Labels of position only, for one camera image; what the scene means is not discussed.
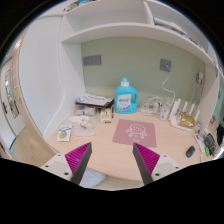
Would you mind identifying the blue detergent bottle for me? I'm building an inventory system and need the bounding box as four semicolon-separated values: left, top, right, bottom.
115;77;138;114

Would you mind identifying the grey wall socket right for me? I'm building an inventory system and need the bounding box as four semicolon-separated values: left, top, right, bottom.
160;59;171;72

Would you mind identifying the stack of books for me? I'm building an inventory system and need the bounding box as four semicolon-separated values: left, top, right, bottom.
76;93;114;108

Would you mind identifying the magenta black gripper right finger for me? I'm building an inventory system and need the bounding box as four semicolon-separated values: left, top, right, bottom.
133;143;160;185

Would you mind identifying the black device right edge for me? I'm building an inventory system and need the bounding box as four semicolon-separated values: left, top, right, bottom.
204;134;216;154

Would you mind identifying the small yellow box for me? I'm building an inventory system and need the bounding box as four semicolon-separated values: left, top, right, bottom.
100;108;112;123

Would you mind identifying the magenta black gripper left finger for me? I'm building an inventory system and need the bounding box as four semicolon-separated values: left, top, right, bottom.
65;143;92;185

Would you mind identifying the small white bottle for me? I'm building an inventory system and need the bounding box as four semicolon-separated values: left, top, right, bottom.
159;105;170;121

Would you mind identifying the clear plastic bag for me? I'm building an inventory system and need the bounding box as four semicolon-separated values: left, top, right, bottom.
68;115;99;137

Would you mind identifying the grey wall socket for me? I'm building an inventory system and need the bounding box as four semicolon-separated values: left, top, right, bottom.
83;55;102;66
160;59;171;72

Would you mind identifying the light blue chair seat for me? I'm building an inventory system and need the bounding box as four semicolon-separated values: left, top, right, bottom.
80;168;106;188

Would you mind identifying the black computer mouse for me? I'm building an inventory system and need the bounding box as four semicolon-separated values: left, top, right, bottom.
186;146;196;158

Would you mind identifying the white shelf unit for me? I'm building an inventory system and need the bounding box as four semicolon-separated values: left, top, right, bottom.
19;0;219;138

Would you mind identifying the grey wall socket left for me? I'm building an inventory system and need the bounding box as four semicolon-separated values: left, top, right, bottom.
83;55;102;66

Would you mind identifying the pink mouse pad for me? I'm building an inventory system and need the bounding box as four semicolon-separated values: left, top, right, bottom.
113;119;157;148

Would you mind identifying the white cable bundle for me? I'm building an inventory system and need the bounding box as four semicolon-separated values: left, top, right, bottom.
138;95;172;117

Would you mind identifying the white wifi router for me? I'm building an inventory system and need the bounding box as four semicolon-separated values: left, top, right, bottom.
169;99;200;132

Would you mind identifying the card with yellow badge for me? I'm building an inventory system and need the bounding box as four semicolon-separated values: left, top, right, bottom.
57;124;72;142

